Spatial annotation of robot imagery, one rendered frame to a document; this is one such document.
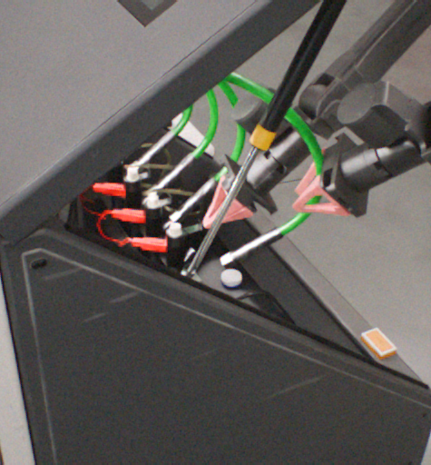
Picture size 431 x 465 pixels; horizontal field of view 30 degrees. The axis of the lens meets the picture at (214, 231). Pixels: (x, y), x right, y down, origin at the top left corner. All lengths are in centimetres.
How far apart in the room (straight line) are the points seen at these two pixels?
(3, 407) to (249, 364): 27
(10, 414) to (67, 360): 7
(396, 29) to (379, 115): 27
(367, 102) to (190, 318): 34
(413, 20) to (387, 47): 5
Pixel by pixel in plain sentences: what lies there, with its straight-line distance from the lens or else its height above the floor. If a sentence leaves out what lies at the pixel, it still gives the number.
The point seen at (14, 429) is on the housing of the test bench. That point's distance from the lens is 79.
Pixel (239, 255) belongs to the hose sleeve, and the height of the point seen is 112.
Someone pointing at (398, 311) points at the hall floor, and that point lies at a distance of 275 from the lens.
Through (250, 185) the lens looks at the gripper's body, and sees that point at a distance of 116.
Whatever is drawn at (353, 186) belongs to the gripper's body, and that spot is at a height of 127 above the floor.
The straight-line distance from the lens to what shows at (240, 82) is 97.
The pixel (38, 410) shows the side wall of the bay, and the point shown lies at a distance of 79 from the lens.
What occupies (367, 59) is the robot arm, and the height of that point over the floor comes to 134.
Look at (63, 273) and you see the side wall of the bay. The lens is 68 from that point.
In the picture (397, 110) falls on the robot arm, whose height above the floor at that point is 139.
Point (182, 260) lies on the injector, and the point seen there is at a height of 105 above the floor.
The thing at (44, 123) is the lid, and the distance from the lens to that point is 63.
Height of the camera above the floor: 185
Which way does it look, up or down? 38 degrees down
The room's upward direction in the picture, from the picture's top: 2 degrees clockwise
